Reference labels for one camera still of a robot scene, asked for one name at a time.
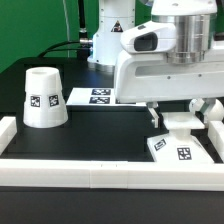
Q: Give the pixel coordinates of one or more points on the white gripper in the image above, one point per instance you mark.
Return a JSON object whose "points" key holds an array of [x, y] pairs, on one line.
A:
{"points": [[149, 78]]}

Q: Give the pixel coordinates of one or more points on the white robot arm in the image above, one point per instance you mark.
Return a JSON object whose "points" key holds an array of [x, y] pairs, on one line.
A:
{"points": [[174, 56]]}

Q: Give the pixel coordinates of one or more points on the white lamp base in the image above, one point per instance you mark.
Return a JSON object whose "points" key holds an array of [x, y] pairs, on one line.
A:
{"points": [[179, 145]]}

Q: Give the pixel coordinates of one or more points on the white lamp hood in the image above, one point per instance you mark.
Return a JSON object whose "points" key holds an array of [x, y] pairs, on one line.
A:
{"points": [[44, 105]]}

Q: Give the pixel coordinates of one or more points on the white marker sheet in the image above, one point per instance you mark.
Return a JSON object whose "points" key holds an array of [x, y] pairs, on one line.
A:
{"points": [[96, 97]]}

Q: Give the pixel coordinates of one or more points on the white lamp bulb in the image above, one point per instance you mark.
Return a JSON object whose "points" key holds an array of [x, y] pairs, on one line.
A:
{"points": [[207, 110]]}

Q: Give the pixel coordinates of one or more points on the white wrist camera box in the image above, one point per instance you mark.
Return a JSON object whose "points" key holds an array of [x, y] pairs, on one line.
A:
{"points": [[149, 37]]}

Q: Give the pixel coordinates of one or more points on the white front fence wall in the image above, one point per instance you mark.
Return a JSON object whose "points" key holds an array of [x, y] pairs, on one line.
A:
{"points": [[104, 174]]}

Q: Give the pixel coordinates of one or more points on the white left fence wall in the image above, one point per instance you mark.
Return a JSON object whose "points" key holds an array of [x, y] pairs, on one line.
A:
{"points": [[8, 130]]}

